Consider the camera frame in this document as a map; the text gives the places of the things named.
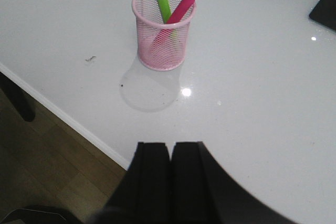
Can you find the pink mesh pen holder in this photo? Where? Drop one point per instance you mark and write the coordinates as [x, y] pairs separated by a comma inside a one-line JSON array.
[[149, 24]]

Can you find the pink highlighter pen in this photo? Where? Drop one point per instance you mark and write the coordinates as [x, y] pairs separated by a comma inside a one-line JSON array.
[[181, 9]]

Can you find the black mouse pad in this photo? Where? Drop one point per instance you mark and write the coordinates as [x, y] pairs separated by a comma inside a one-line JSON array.
[[324, 13]]

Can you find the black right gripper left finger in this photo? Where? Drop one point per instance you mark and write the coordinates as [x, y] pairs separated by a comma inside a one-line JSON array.
[[143, 195]]

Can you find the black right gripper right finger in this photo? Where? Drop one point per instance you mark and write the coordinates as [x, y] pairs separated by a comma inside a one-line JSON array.
[[203, 192]]

